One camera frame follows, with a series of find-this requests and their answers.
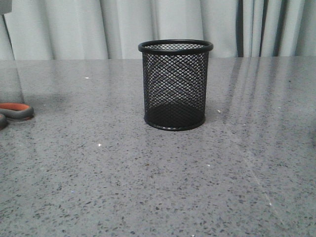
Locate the white pleated curtain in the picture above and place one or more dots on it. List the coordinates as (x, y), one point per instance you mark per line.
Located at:
(112, 29)

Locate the grey orange handled scissors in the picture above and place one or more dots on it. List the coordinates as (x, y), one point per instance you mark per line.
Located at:
(15, 111)

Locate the black mesh pen bucket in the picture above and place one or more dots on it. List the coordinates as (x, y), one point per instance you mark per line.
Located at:
(175, 82)

